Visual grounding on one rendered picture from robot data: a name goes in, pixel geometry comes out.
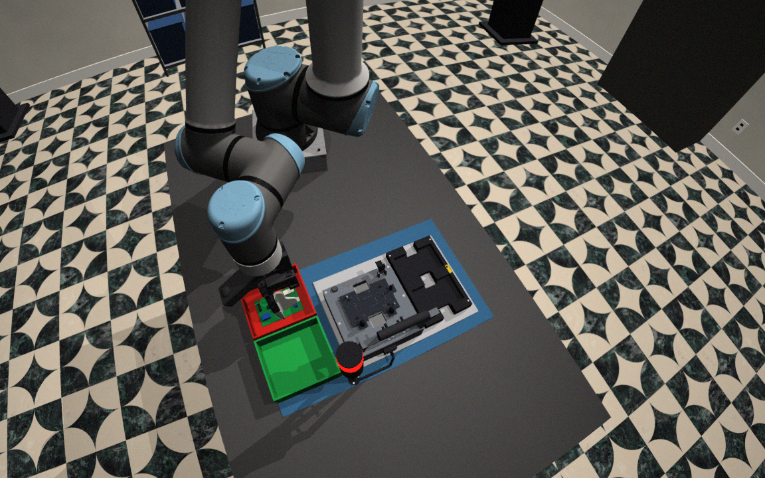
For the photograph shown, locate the red bin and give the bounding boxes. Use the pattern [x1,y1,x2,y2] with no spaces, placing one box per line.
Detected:
[241,265,317,341]

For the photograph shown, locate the green open-top bin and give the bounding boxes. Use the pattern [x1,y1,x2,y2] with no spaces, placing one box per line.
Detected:
[255,317,342,403]

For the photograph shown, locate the green circuit board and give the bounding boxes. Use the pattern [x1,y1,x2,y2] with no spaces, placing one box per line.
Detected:
[254,288,304,327]

